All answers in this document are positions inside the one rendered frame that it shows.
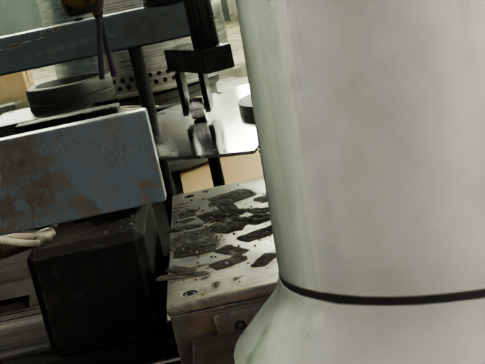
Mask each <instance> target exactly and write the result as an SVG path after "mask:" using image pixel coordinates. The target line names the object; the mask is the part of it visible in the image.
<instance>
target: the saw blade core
mask: <svg viewBox="0 0 485 364"><path fill-rule="evenodd" d="M249 94H250V88H249V84H244V85H240V86H237V87H233V88H229V89H226V90H222V91H218V92H217V93H212V98H213V101H214V108H213V109H212V111H211V112H208V115H207V117H205V118H200V119H193V118H192V116H191V114H190V115H189V116H184V115H183V110H182V107H181V104H177V105H174V106H172V107H169V108H166V109H164V110H161V111H159V112H157V113H154V114H152V115H150V116H149V121H150V124H151V128H152V133H153V137H154V143H155V147H156V150H157V156H158V159H160V158H161V160H192V159H201V158H203V157H204V159H205V158H215V157H230V156H237V155H249V154H255V153H256V152H257V151H258V152H259V153H260V151H259V146H258V137H257V133H256V127H255V119H254V117H247V116H242V115H241V114H240V111H239V107H238V103H237V102H238V100H239V99H241V98H243V97H245V96H246V95H249Z"/></svg>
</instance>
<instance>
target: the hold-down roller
mask: <svg viewBox="0 0 485 364"><path fill-rule="evenodd" d="M189 108H190V112H191V116H192V118H193V119H200V118H205V117H207V115H208V113H207V112H206V110H205V106H204V100H203V97H202V96H195V97H192V98H190V99H189Z"/></svg>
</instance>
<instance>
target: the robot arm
mask: <svg viewBox="0 0 485 364"><path fill-rule="evenodd" d="M235 2H236V7H237V15H238V20H239V25H240V33H241V38H242V46H243V51H244V57H245V65H246V69H247V74H248V83H249V88H250V96H251V101H252V106H253V115H254V119H255V127H256V133H257V137H258V146H259V151H260V156H261V164H262V169H263V177H264V182H265V187H266V195H267V200H268V209H269V214H270V218H271V227H272V232H273V237H274V245H275V250H276V258H277V264H278V268H279V276H278V281H277V286H276V289H275V290H274V291H273V293H272V294H271V296H270V297H269V298H268V300H267V301H266V302H265V303H264V305H263V306H262V308H261V309H260V311H259V312H258V313H257V314H256V315H255V317H254V318H253V320H252V321H251V322H250V323H249V324H248V326H247V327H246V329H245V330H244V332H243V333H242V334H241V335H240V337H239V339H238V341H237V342H236V345H235V351H234V360H235V364H485V0H235Z"/></svg>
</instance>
